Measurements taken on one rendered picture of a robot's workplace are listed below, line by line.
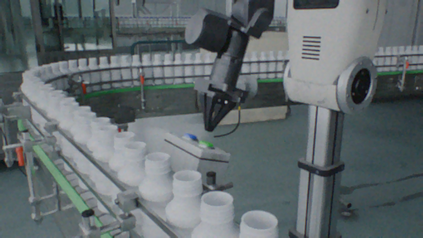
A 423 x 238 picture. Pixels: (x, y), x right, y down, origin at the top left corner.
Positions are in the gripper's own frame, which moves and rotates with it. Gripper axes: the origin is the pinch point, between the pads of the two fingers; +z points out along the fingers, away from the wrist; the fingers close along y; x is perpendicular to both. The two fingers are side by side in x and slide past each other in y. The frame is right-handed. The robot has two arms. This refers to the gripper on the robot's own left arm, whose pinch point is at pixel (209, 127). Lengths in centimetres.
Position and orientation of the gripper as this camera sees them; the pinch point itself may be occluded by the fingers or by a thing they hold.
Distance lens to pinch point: 71.8
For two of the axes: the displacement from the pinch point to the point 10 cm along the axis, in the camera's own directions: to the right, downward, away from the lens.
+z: -2.8, 9.6, 0.6
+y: 6.0, 2.3, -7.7
